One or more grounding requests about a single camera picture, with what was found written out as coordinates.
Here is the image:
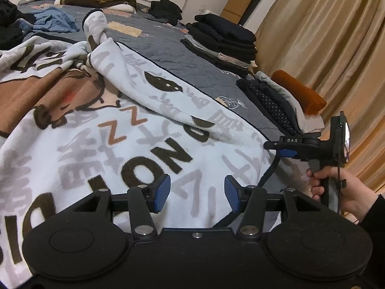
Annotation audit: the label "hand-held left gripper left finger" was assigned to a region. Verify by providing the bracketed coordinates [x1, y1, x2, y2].
[64, 174, 172, 240]

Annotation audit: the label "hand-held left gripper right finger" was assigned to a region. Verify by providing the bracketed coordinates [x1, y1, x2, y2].
[224, 175, 331, 240]

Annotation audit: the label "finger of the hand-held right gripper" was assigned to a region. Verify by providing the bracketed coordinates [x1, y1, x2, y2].
[264, 137, 304, 159]

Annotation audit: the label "printed white towel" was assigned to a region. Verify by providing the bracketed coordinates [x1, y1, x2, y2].
[0, 9, 313, 289]

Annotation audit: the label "person's right forearm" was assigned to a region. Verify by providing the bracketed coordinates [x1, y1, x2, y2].
[357, 193, 385, 289]

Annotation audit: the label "person's right hand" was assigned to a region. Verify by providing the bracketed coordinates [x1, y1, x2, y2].
[306, 167, 379, 221]

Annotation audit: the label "dark dotted folded garment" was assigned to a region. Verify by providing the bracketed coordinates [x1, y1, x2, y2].
[236, 78, 303, 136]

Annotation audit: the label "folded clothes with orange roll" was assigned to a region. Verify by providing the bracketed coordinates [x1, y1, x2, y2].
[254, 71, 325, 133]

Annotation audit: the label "orange rolled cloth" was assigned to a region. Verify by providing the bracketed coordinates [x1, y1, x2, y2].
[271, 70, 327, 115]

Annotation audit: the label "beige curtain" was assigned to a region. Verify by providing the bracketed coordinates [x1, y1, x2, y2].
[256, 0, 385, 193]

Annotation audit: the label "stack of black folded clothes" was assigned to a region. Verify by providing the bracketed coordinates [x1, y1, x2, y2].
[180, 13, 257, 77]

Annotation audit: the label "grey quilted bedspread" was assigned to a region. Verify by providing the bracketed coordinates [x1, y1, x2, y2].
[18, 4, 301, 140]

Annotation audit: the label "dark flat panel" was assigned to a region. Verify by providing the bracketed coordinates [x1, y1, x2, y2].
[239, 0, 272, 27]

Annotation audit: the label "crumpled black garment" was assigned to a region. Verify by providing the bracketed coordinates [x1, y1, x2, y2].
[149, 0, 183, 26]

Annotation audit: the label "white folded cloth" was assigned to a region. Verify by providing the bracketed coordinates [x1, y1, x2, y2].
[105, 1, 136, 14]

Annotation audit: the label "crumpled blue garment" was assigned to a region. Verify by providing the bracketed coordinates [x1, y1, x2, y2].
[22, 7, 80, 33]

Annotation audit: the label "blue denim garment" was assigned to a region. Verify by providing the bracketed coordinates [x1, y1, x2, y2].
[13, 18, 35, 32]

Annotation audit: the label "pile of black clothes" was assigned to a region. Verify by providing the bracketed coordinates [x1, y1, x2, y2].
[0, 0, 37, 50]

